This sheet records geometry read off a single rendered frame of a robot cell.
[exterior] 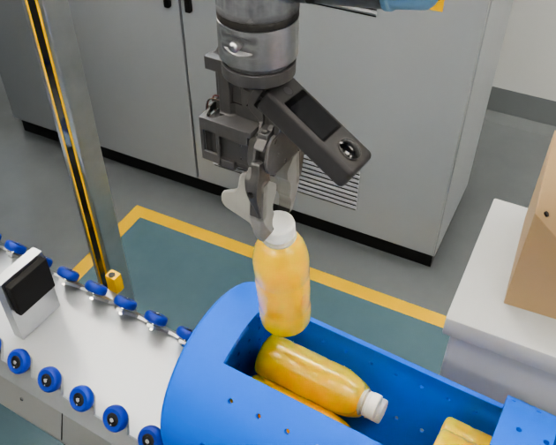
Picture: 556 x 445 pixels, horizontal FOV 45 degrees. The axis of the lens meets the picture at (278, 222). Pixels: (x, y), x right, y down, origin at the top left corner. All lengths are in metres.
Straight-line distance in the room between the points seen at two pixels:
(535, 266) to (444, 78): 1.25
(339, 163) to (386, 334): 1.91
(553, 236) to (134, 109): 2.23
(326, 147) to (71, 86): 0.87
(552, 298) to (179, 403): 0.57
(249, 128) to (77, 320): 0.80
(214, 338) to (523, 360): 0.47
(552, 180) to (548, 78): 2.53
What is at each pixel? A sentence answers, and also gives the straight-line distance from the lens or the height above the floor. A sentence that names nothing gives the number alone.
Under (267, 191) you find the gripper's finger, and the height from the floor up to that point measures 1.51.
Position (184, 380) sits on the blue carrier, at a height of 1.19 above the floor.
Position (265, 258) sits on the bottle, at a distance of 0.77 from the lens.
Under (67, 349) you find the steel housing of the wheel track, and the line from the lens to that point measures 1.34.
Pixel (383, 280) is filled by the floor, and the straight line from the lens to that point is 2.68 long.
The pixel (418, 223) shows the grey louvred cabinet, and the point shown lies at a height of 0.24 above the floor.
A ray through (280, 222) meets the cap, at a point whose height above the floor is 1.44.
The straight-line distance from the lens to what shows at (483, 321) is 1.08.
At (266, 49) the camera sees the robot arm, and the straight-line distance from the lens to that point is 0.60.
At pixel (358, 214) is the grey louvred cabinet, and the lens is 2.66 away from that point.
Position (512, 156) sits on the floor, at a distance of 3.44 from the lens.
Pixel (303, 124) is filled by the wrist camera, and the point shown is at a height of 1.60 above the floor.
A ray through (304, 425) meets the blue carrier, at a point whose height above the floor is 1.21.
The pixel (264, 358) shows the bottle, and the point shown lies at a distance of 1.02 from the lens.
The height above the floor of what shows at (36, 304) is 0.98.
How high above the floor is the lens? 1.96
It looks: 43 degrees down
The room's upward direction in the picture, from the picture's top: straight up
